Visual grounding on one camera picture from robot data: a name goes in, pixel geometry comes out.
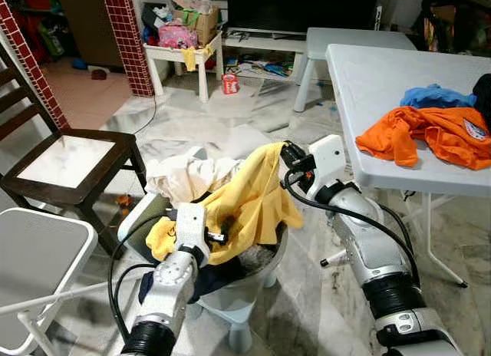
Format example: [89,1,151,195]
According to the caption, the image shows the yellow shirt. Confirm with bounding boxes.
[146,141,305,266]

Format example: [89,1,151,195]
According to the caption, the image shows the black garment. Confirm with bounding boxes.
[472,74,491,123]

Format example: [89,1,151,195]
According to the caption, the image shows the dark navy garment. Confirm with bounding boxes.
[138,256,246,305]

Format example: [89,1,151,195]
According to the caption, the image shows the cream white garment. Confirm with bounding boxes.
[144,155,242,207]

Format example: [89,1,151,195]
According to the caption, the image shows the grey laundry basket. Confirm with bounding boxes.
[115,145,291,311]

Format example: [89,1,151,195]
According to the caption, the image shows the pale grey plastic stool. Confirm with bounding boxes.
[184,295,258,353]

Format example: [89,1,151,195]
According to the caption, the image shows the grey folding table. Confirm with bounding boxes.
[326,44,491,288]

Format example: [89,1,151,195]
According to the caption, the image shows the white tv cabinet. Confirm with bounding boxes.
[222,26,315,84]

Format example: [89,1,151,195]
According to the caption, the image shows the grey plastic bench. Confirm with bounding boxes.
[294,28,417,113]

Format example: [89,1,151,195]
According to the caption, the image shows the dark wooden chair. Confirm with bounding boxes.
[0,41,147,238]

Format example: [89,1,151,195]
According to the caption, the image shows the small yellow cloth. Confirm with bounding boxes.
[180,43,216,71]

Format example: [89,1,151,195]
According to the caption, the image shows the orange shirt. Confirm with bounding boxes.
[355,105,491,170]

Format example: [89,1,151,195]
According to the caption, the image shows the black television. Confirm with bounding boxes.
[226,0,381,35]

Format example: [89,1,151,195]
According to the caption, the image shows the blue garment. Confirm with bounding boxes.
[399,84,476,110]

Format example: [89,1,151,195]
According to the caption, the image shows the brown cardboard box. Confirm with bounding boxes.
[170,0,221,46]

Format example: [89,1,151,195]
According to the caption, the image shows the small white side table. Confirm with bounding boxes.
[143,32,225,104]

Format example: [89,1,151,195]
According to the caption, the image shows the pink bag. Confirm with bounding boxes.
[157,20,199,50]

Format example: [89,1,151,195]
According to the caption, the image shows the red tiled pillar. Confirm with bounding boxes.
[101,0,158,97]

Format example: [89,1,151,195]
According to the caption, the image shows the black folded stroller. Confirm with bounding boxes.
[420,0,491,58]

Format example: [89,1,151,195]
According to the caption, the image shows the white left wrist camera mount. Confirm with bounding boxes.
[175,203,209,253]

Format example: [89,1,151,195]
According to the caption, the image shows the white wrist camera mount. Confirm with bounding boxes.
[307,133,348,192]
[175,203,209,253]

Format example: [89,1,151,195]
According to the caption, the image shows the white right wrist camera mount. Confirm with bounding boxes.
[307,133,348,192]

